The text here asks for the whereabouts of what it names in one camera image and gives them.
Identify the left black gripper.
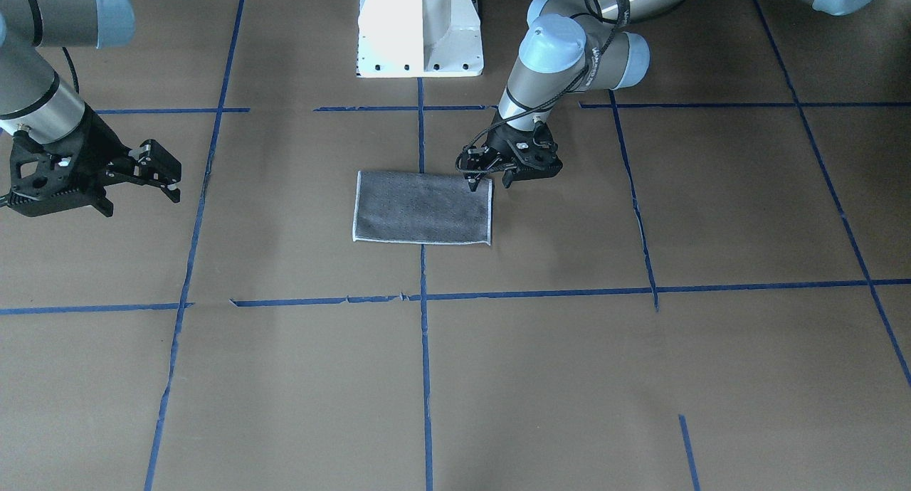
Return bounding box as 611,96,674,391
466,122,563,192

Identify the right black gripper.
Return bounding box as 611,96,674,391
6,107,182,216

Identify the pink grey microfiber towel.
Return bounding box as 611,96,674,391
352,171,493,245

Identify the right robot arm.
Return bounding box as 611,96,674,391
1,0,181,216

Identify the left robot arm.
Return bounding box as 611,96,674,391
455,0,686,191

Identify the white camera post with base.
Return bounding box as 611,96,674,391
356,0,485,78

